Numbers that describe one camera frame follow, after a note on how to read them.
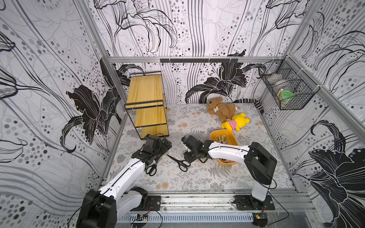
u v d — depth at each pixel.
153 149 0.64
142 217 0.72
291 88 0.80
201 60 0.91
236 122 0.99
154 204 0.73
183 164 0.87
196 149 0.68
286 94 0.79
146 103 0.75
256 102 1.19
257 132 1.01
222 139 0.95
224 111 1.01
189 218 0.76
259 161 0.50
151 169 0.84
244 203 0.71
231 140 0.95
